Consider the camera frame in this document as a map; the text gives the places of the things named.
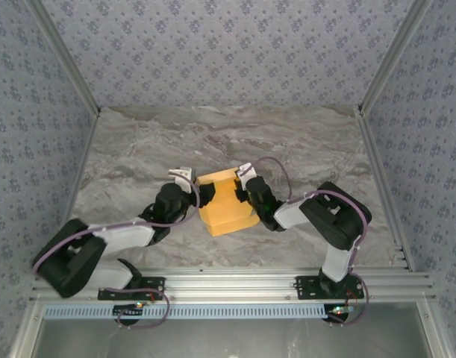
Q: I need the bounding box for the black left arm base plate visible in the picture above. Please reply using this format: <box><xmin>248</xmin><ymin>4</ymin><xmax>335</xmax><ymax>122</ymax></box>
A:
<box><xmin>97</xmin><ymin>276</ymin><xmax>166</xmax><ymax>301</ymax></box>

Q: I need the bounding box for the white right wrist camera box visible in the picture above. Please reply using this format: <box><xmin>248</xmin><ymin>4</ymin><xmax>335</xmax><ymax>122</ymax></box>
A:
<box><xmin>237</xmin><ymin>163</ymin><xmax>257</xmax><ymax>189</ymax></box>

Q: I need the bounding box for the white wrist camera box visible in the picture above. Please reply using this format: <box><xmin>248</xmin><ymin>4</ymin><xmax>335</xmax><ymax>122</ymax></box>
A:
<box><xmin>237</xmin><ymin>163</ymin><xmax>257</xmax><ymax>189</ymax></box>
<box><xmin>168</xmin><ymin>166</ymin><xmax>196</xmax><ymax>194</ymax></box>

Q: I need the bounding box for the slotted pale cable duct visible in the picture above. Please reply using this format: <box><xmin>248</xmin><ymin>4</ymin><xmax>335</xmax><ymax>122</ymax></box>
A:
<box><xmin>43</xmin><ymin>302</ymin><xmax>330</xmax><ymax>321</ymax></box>

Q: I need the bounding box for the aluminium table side rail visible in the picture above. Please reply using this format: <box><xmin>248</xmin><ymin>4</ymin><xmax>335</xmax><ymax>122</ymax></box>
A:
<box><xmin>356</xmin><ymin>107</ymin><xmax>417</xmax><ymax>272</ymax></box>
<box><xmin>61</xmin><ymin>107</ymin><xmax>102</xmax><ymax>224</ymax></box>

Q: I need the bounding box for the yellow paper box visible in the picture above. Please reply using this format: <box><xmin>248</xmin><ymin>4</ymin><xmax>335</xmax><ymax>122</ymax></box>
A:
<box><xmin>196</xmin><ymin>167</ymin><xmax>260</xmax><ymax>238</ymax></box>

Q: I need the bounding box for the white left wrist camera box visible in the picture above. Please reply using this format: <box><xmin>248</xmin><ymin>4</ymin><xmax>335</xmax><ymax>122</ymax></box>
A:
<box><xmin>168</xmin><ymin>166</ymin><xmax>196</xmax><ymax>194</ymax></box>

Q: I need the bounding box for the aluminium crossbar rail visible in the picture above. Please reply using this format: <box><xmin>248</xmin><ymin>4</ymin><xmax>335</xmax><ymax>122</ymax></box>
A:
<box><xmin>29</xmin><ymin>267</ymin><xmax>437</xmax><ymax>304</ymax></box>

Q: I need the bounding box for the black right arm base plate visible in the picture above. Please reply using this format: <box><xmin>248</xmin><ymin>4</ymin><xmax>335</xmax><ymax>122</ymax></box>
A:
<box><xmin>295</xmin><ymin>275</ymin><xmax>365</xmax><ymax>301</ymax></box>

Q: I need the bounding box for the small black controller board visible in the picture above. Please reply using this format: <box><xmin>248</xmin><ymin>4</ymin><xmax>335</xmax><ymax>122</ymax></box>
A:
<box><xmin>326</xmin><ymin>304</ymin><xmax>354</xmax><ymax>322</ymax></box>
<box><xmin>113</xmin><ymin>303</ymin><xmax>143</xmax><ymax>321</ymax></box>

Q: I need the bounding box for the aluminium corner post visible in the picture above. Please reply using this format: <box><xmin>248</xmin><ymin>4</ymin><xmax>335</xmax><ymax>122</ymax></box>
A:
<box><xmin>357</xmin><ymin>0</ymin><xmax>434</xmax><ymax>113</ymax></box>
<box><xmin>25</xmin><ymin>0</ymin><xmax>102</xmax><ymax>113</ymax></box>

